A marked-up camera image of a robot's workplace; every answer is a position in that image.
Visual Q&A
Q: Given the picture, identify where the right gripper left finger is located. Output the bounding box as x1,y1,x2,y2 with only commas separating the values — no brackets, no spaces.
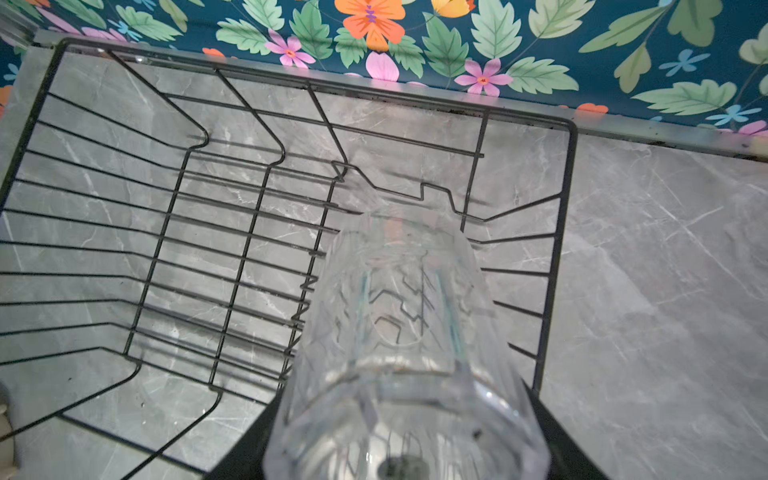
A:
204,389,285,480

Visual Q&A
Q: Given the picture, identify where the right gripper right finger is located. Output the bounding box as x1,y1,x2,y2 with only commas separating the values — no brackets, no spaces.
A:
525,386,608,480

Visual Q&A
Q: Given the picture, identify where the clear plastic cup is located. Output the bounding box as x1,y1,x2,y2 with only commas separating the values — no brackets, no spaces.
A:
263,205,551,479

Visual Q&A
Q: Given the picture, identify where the black wire dish rack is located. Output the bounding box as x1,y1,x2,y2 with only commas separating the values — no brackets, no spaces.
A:
1,38,578,479

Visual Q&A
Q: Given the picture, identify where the pink alarm clock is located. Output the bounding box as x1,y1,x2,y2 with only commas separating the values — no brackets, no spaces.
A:
0,400,17,479

